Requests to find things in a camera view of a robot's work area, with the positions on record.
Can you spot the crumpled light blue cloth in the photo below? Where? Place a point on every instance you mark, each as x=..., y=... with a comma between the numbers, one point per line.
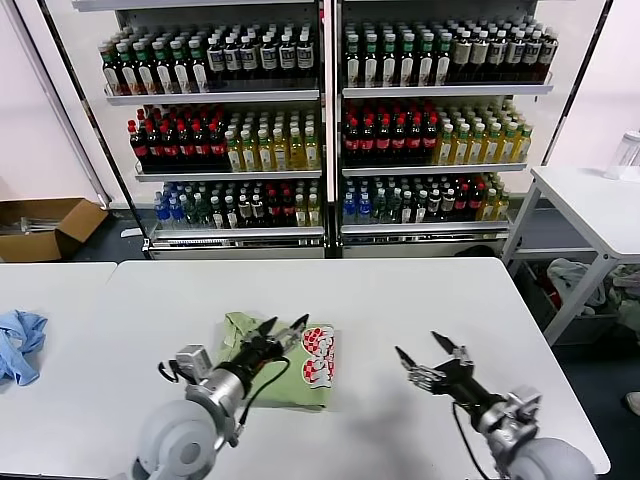
x=20, y=349

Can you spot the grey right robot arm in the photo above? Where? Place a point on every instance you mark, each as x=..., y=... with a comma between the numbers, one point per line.
x=550, y=460

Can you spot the blue drink bottle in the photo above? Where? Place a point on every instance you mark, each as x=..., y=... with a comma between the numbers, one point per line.
x=161, y=213
x=350, y=211
x=175, y=213
x=365, y=211

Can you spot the grey storage bin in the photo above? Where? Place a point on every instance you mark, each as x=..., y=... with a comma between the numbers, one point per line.
x=585, y=326

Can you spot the white cap blue label bottle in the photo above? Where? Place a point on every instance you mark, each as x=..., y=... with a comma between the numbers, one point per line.
x=532, y=51
x=233, y=58
x=305, y=56
x=515, y=51
x=497, y=51
x=216, y=58
x=249, y=57
x=268, y=57
x=287, y=57
x=549, y=51

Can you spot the brown cardboard box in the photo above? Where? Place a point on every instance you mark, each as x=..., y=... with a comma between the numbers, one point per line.
x=30, y=246

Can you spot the red cap cola bottle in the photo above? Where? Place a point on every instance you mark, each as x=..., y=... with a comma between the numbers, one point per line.
x=217, y=144
x=398, y=143
x=462, y=203
x=138, y=146
x=414, y=143
x=367, y=143
x=186, y=144
x=430, y=143
x=154, y=145
x=170, y=144
x=274, y=211
x=383, y=143
x=288, y=211
x=352, y=143
x=475, y=203
x=202, y=144

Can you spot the clear plastic jar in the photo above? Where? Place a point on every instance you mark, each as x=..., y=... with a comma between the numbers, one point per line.
x=622, y=158

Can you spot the green polo shirt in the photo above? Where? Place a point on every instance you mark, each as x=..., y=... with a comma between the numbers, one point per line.
x=280, y=385

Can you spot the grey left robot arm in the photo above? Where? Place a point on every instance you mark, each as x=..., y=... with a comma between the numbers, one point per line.
x=175, y=440

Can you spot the yellow tea bottle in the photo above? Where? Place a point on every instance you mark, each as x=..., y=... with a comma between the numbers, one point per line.
x=507, y=147
x=476, y=148
x=234, y=153
x=281, y=153
x=249, y=153
x=492, y=148
x=522, y=146
x=300, y=213
x=314, y=213
x=265, y=153
x=297, y=153
x=312, y=152
x=489, y=206
x=443, y=148
x=502, y=207
x=460, y=148

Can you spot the black rounded object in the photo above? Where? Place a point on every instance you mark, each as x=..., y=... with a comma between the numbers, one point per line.
x=475, y=250

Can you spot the grey crumpled garment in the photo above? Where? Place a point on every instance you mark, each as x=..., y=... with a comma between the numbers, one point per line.
x=567, y=273

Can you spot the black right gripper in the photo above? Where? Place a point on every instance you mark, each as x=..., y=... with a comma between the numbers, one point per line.
x=460, y=382

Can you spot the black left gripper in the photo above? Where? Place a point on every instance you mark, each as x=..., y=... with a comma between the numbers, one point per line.
x=252, y=357

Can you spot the white side table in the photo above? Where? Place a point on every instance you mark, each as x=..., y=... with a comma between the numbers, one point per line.
x=590, y=198

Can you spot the beverage shelf unit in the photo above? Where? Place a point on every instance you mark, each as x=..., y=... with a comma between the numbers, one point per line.
x=450, y=91
x=215, y=96

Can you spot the green water bottle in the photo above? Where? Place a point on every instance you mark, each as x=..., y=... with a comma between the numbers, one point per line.
x=190, y=213
x=202, y=214
x=394, y=208
x=380, y=208

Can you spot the red fabric item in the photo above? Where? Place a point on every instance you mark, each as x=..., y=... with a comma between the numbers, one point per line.
x=551, y=296

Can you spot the bundle of metal rods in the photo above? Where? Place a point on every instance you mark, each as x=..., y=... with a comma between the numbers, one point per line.
x=30, y=223

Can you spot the green cap tea bottle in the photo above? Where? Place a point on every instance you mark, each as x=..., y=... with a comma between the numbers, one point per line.
x=389, y=63
x=371, y=63
x=354, y=63
x=199, y=72
x=443, y=63
x=128, y=73
x=181, y=72
x=164, y=72
x=146, y=73
x=407, y=63
x=112, y=73
x=426, y=63

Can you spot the white shoe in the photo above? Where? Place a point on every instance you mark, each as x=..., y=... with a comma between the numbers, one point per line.
x=634, y=402

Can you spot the dark drink bottle white cap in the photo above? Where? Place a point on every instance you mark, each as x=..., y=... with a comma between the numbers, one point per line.
x=434, y=206
x=421, y=209
x=258, y=213
x=218, y=214
x=245, y=213
x=407, y=209
x=448, y=206
x=231, y=214

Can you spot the white cap beige label bottle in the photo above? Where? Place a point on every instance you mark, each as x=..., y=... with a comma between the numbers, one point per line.
x=480, y=51
x=462, y=51

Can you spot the small white floor object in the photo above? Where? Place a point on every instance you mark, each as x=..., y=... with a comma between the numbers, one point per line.
x=131, y=232

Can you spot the open glass cabinet door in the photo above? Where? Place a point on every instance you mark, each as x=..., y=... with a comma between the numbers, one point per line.
x=572, y=58
x=61, y=73

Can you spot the pale green crumpled garment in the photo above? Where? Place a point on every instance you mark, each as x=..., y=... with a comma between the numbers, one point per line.
x=627, y=298

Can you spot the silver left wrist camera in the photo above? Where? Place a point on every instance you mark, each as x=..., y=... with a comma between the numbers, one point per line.
x=192, y=360

